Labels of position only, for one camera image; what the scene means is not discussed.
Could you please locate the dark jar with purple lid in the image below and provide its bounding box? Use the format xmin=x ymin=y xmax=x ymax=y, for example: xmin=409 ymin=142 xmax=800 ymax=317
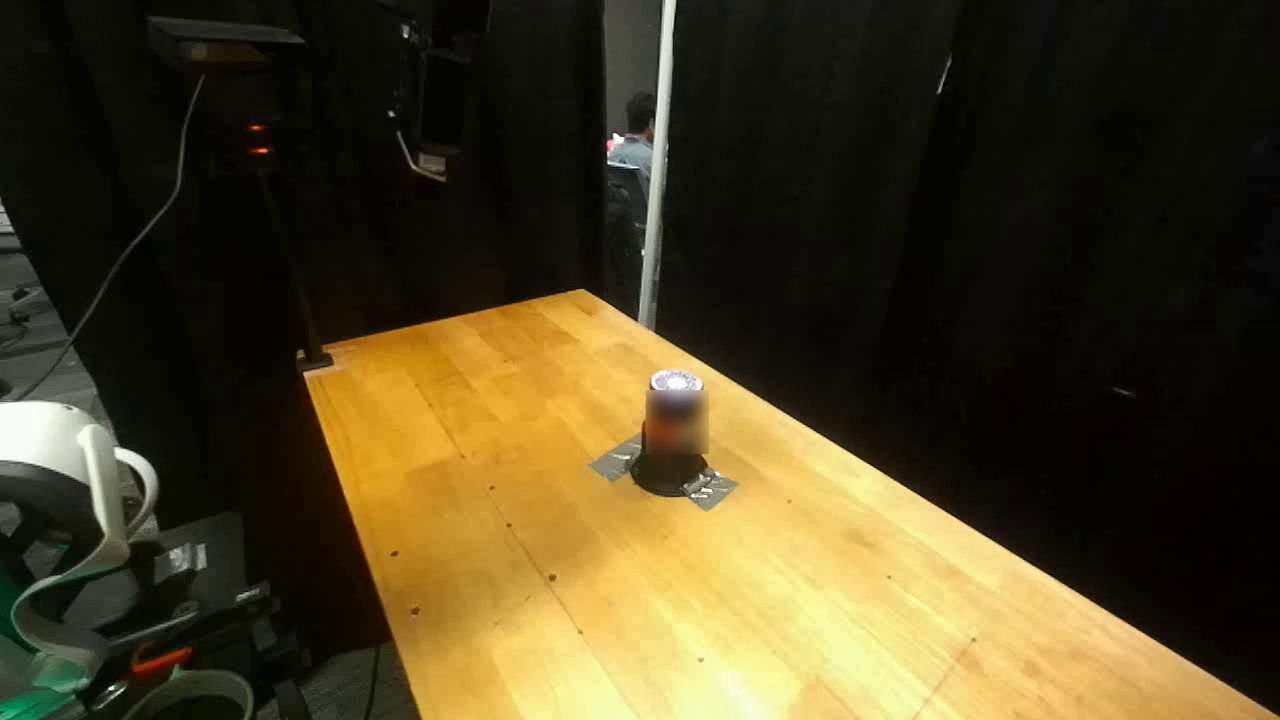
xmin=629 ymin=365 xmax=713 ymax=499

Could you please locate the white hanging cable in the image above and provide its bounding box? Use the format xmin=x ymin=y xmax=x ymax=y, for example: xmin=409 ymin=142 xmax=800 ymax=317
xmin=0 ymin=67 xmax=211 ymax=406

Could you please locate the person in blue shirt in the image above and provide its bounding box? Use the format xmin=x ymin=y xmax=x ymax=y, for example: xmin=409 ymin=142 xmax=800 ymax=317
xmin=603 ymin=87 xmax=659 ymax=184

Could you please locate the black curtain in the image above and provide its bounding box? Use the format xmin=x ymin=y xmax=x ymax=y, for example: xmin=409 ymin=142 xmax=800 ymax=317
xmin=0 ymin=0 xmax=1280 ymax=703

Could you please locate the black camera tripod stand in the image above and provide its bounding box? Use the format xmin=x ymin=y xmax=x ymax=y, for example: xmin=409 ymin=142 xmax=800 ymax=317
xmin=237 ymin=59 xmax=338 ymax=377

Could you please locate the black equipment with orange part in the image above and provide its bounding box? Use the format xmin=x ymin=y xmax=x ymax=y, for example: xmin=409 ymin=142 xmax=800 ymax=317
xmin=74 ymin=513 xmax=310 ymax=720

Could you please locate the white vertical pole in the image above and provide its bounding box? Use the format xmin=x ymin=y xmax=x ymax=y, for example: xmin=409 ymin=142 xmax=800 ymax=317
xmin=633 ymin=0 xmax=679 ymax=331

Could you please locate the grey tape piece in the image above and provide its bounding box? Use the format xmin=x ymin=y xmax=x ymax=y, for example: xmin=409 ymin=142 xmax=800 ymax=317
xmin=586 ymin=435 xmax=647 ymax=486
xmin=679 ymin=464 xmax=741 ymax=518

